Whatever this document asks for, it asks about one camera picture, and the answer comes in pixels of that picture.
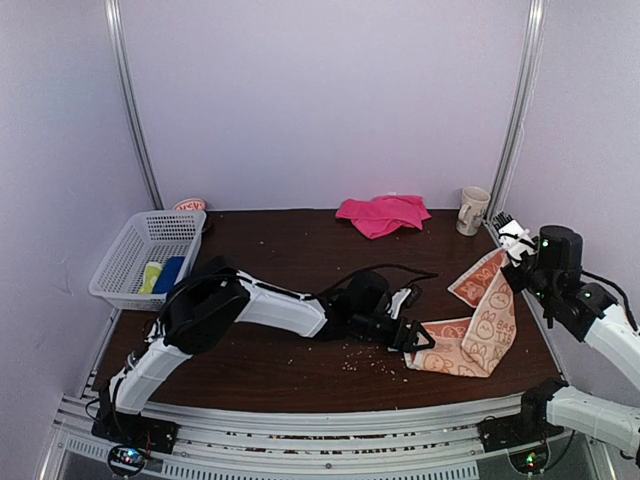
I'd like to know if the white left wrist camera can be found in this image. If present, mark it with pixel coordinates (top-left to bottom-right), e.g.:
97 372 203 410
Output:
387 285 422 320

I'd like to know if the right aluminium post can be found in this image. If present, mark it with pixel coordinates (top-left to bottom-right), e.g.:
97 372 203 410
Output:
487 0 547 219

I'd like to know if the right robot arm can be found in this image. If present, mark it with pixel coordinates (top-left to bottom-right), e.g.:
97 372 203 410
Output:
496 219 639 461

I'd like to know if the left aluminium post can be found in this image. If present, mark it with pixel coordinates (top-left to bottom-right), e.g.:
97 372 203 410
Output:
104 0 164 210

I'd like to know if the pink towel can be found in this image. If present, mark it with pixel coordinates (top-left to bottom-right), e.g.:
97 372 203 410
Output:
335 195 432 240

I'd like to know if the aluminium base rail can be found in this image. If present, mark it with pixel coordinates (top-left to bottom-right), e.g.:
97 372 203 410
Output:
35 390 623 479

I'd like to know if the red white bowl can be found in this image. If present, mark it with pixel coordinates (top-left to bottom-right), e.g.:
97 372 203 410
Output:
173 198 206 211

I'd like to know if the white plastic basket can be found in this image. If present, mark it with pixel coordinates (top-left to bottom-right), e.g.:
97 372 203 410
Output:
88 210 207 311

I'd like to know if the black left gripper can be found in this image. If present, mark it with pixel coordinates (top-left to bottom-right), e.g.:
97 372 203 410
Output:
353 310 436 354

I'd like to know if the aluminium post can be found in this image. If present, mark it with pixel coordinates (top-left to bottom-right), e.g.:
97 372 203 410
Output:
104 0 164 210
487 0 547 219

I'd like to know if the blue rolled towel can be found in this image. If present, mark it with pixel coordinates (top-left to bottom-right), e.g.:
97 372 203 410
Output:
152 256 185 294

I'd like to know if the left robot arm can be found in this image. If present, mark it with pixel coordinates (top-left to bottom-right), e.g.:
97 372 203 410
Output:
95 256 436 444

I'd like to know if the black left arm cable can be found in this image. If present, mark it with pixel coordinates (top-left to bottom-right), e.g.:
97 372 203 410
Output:
309 264 441 301

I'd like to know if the orange bunny towel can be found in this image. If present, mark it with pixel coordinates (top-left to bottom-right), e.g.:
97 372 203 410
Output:
404 249 517 378

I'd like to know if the beige printed mug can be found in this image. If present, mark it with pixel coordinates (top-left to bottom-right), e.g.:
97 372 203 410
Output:
456 186 491 237

